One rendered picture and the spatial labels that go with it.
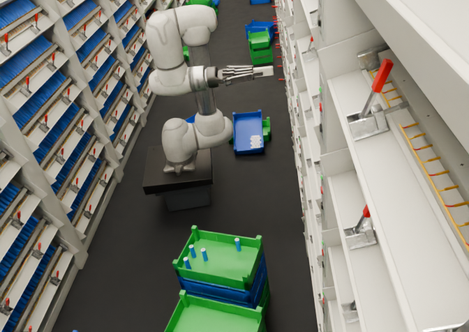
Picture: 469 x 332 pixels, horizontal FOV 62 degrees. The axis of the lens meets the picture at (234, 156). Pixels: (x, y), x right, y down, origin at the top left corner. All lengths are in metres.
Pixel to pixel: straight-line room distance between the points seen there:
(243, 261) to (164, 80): 0.75
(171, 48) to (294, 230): 1.19
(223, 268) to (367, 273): 1.06
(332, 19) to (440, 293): 0.39
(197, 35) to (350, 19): 1.40
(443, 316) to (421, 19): 0.20
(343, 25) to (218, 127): 1.58
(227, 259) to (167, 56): 0.81
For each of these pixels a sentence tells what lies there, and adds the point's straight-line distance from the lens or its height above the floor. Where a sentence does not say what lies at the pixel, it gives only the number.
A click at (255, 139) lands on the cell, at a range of 2.64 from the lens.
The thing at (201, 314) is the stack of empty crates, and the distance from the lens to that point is 1.49.
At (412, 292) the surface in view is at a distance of 0.34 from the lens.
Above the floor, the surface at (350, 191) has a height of 1.10.
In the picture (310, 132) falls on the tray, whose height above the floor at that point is 0.90.
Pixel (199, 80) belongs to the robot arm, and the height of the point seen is 0.98.
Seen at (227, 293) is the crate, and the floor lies 0.28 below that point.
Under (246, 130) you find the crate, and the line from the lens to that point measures 2.76.
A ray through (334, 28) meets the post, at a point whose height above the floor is 1.36.
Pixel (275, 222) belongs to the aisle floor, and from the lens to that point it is 2.16.
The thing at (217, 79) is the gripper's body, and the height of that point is 0.98.
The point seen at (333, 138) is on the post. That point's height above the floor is 1.17.
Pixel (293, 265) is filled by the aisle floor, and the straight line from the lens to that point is 1.97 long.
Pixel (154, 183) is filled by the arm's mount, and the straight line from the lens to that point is 2.18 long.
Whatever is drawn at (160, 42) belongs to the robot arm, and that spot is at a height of 1.14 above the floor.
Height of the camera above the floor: 1.56
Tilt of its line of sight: 36 degrees down
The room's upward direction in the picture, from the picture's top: 10 degrees counter-clockwise
